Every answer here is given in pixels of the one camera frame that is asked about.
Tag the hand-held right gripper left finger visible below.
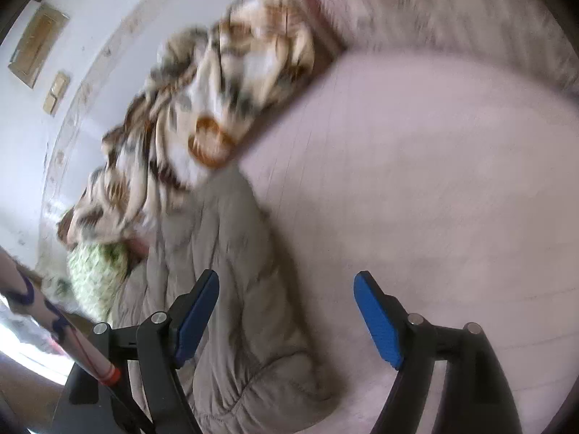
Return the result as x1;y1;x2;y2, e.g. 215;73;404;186
53;269;220;434

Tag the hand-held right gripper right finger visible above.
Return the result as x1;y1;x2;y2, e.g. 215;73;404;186
354;271;523;434

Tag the grey puffer jacket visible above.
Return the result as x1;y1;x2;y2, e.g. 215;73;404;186
106;163;338;434

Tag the person's left forearm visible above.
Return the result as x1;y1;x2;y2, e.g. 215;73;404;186
0;246;122;386

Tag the brown pink pillow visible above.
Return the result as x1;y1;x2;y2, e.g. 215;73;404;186
127;235;152;258

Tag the green patterned pillow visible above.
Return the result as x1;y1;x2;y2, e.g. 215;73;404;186
67;241;130;322

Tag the pink quilted bed sheet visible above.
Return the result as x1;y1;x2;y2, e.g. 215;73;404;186
235;50;579;434

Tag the brown cream patterned blanket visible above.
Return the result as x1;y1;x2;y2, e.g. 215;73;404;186
56;0;317;254

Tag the pink striped cloth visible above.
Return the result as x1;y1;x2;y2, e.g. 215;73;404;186
267;0;571;95

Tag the wooden wall panel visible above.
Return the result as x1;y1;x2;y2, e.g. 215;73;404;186
8;4;71;89

